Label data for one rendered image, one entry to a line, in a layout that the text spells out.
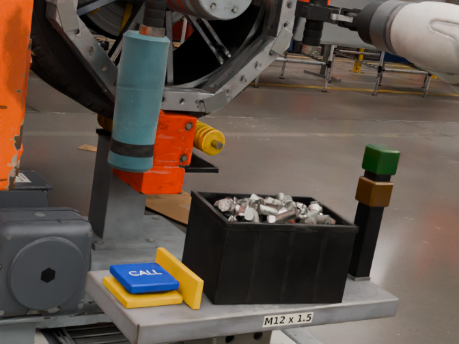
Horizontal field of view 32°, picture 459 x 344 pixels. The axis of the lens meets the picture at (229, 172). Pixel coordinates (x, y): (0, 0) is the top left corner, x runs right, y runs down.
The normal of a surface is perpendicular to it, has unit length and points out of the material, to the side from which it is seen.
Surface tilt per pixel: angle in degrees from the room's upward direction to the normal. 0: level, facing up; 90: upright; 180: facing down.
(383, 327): 0
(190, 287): 90
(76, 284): 90
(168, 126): 90
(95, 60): 90
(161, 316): 0
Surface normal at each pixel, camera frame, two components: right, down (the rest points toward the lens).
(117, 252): 0.16, -0.96
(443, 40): -0.73, 0.12
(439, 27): -0.66, -0.28
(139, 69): -0.02, 0.20
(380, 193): 0.51, 0.29
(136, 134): 0.19, 0.29
